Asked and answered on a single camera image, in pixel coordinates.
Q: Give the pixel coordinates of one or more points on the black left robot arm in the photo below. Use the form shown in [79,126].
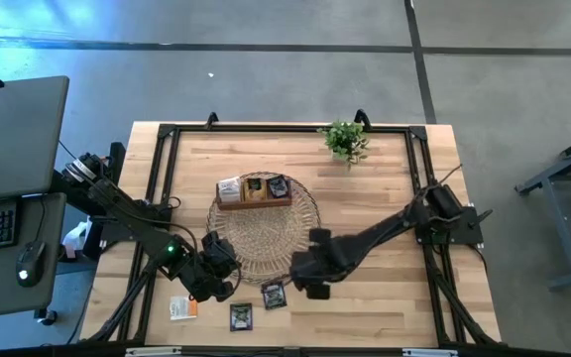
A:
[132,218]

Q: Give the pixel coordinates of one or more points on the white frame bracket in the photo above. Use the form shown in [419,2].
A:
[154,352]
[429,353]

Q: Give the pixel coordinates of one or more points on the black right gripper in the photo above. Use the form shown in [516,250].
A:
[315,263]

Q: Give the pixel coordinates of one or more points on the black desk caster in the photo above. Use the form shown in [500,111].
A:
[47,317]

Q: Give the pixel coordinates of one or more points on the black computer mouse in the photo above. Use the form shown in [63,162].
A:
[30,263]

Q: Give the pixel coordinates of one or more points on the grey desk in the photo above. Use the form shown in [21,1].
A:
[13,139]

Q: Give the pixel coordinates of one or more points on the blue-grey metal stand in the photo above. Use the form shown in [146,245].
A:
[560,233]

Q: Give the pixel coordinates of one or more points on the white and orange tea packet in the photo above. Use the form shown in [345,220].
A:
[229,190]
[181,308]

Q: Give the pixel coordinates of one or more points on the dark green tea packet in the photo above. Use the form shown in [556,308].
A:
[273,295]
[241,317]
[278,186]

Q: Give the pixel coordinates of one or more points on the wooden tea organizer box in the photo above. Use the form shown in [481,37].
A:
[253,204]

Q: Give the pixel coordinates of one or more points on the woven round placemat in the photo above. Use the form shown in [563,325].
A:
[265,238]

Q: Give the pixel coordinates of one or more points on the potted green plant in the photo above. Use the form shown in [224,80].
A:
[345,141]

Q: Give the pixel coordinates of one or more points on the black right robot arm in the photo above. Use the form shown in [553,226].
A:
[389,229]

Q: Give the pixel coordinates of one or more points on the white crumpled bag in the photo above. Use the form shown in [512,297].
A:
[75,240]

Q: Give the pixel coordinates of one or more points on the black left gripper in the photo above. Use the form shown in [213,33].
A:
[216,268]

